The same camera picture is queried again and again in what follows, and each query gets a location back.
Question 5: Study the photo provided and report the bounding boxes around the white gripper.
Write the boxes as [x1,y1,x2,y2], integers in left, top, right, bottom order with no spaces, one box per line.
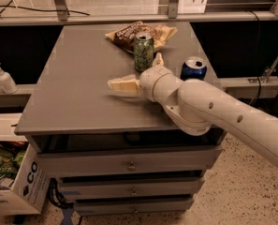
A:
[108,52,183,103]

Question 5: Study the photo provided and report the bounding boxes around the green soda can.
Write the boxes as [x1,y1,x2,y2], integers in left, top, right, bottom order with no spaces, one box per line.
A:
[134,32,154,72]

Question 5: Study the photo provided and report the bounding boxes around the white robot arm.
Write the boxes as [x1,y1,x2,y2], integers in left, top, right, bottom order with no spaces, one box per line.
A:
[108,54,278,168]

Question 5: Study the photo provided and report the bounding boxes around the brown chip bag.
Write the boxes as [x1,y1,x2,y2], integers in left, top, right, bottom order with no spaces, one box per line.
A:
[105,22,178,53]

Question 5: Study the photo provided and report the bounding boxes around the blue Pepsi can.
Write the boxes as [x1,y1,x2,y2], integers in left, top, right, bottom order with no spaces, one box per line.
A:
[180,56,207,81]

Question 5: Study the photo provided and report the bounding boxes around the grey drawer cabinet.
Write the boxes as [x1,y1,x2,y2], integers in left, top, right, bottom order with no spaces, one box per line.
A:
[15,24,225,216]

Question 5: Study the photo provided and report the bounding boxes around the white pump bottle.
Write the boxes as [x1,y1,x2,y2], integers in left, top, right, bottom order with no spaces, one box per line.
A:
[0,68,18,94]

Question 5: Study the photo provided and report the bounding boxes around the green snack bags in box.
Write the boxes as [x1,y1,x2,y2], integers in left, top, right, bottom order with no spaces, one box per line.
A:
[0,142,28,180]

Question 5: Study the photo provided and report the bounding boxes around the white cardboard box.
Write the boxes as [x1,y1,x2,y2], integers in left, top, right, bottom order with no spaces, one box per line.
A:
[0,145,50,216]

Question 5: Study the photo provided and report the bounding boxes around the black cable on shelf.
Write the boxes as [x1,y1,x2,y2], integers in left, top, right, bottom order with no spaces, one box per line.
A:
[0,5,92,17]

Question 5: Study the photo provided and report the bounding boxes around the black cables under cabinet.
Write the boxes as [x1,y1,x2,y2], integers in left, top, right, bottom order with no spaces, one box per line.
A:
[48,177,75,210]

